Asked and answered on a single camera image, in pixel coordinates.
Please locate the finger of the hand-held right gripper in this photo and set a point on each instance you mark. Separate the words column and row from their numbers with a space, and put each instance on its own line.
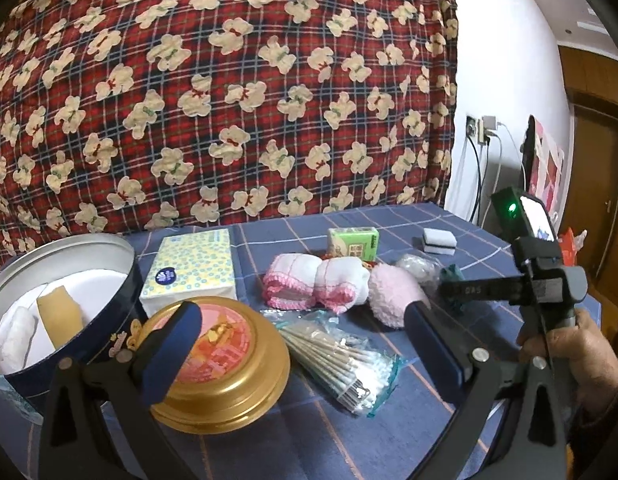
column 479, row 290

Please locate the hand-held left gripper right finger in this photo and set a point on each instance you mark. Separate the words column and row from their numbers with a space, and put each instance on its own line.
column 430, row 342

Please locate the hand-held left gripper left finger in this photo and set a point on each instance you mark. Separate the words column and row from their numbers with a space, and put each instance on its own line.
column 183, row 342

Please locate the dark green soft item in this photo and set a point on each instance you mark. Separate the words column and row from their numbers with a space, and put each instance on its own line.
column 451, row 276

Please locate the clear plastic bag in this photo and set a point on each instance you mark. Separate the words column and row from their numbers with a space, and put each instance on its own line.
column 416, row 270

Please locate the round dark blue tin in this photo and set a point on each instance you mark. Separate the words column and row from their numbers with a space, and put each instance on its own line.
column 106, row 332

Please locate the person's right forearm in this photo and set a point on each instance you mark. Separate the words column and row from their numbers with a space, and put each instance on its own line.
column 609, row 435

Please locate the person's right hand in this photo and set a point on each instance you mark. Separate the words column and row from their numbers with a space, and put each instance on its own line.
column 591, row 345

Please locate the orange plastic bag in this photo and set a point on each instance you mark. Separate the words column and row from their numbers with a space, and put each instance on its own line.
column 571, row 247

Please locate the gold round tin lid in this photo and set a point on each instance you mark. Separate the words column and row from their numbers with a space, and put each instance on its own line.
column 234, row 365

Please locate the pink fluffy cloth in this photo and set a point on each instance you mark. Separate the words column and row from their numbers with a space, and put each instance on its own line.
column 389, row 295

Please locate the white and black sponge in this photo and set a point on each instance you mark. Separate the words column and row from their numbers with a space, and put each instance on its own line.
column 439, row 241

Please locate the yellow dotted tissue box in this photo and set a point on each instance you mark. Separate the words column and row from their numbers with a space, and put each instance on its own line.
column 189, row 270

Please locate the white paper liner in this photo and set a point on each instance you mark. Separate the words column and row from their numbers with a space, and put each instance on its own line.
column 101, row 292

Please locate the bag of cotton swabs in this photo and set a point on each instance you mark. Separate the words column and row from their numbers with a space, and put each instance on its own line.
column 334, row 360

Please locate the white towel with pink trim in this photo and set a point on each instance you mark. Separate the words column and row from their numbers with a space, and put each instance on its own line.
column 341, row 285
column 289, row 282

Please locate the pink patchwork cloth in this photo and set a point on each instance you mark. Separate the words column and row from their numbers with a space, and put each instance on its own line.
column 549, row 165

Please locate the beige sponge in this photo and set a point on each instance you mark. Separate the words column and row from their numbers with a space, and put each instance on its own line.
column 61, row 315

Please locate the green tissue packet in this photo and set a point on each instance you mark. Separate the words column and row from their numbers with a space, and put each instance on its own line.
column 351, row 244

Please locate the brown wooden door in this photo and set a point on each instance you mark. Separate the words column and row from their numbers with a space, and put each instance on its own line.
column 596, row 160

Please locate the black flat panel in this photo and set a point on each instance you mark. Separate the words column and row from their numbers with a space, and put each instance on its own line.
column 529, row 150

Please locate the white charger plug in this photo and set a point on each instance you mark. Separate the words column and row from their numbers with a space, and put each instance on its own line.
column 487, row 127

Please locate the white rolled towel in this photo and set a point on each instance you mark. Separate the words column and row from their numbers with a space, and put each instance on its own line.
column 14, row 337

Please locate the red plaid teddy bear blanket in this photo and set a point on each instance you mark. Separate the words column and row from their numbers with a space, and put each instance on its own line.
column 239, row 110

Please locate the wall socket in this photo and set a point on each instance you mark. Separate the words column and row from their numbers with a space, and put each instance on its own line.
column 472, row 126

